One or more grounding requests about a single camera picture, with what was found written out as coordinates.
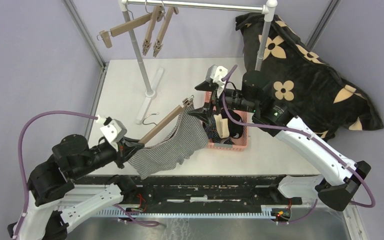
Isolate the empty beige clip hanger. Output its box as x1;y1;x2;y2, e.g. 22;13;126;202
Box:
96;13;152;49

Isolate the metal clothes rack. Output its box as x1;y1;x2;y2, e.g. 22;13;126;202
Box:
119;0;279;125

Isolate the pink plastic basket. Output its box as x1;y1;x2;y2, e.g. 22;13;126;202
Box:
204;92;249;152

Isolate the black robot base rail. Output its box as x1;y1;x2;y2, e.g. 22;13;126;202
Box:
76;174;304;216

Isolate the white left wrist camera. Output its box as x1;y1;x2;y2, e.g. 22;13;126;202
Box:
95;114;128;152

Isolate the beige hanger of striped underwear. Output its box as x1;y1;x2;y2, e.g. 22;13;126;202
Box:
142;5;164;56

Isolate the beige hanger of grey underwear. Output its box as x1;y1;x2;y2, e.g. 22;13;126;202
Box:
138;95;195;145

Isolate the black floral blanket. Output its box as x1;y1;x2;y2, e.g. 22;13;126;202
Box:
235;13;384;141

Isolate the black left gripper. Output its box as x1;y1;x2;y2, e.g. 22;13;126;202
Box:
73;134;146;178

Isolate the dark blue striped underwear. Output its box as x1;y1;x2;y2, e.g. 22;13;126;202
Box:
202;116;234;145

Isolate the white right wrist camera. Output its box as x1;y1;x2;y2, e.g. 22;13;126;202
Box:
205;64;229;98

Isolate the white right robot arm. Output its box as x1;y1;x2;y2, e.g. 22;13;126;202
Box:
189;70;371;211

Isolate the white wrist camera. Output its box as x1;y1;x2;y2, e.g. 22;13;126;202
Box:
95;114;128;152
205;64;229;98

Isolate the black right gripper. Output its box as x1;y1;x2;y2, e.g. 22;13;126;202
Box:
187;79;259;124

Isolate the beige hanger of black underwear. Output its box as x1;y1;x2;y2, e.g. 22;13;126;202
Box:
152;6;179;58

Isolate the black underwear beige waistband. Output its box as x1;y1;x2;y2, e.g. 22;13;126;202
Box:
213;109;244;139

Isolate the grey striped underwear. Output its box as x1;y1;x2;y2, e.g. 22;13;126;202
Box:
128;104;209;179

